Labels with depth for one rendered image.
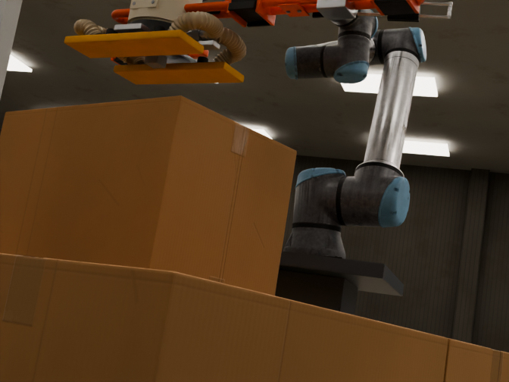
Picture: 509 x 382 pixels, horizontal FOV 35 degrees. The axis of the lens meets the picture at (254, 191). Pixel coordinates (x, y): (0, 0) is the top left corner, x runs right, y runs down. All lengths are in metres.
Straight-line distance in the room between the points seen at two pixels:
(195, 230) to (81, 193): 0.27
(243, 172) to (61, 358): 1.02
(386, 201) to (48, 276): 1.65
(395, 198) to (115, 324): 1.70
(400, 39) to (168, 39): 1.11
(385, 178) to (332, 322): 1.52
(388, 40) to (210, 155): 1.23
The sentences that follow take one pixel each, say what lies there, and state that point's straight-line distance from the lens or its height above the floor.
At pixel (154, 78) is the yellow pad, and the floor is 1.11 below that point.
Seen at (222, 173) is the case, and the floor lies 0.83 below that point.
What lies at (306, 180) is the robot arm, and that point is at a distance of 2.46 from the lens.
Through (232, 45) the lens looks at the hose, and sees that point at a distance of 1.96.
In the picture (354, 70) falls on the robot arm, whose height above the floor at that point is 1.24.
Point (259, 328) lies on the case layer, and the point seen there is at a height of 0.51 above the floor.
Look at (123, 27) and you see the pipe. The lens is 1.95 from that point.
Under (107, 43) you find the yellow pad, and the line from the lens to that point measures 1.95.
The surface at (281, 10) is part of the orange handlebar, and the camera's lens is 1.90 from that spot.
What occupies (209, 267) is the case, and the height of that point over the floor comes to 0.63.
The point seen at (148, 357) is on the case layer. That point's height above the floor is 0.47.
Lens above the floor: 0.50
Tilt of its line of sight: 10 degrees up
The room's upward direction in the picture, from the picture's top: 9 degrees clockwise
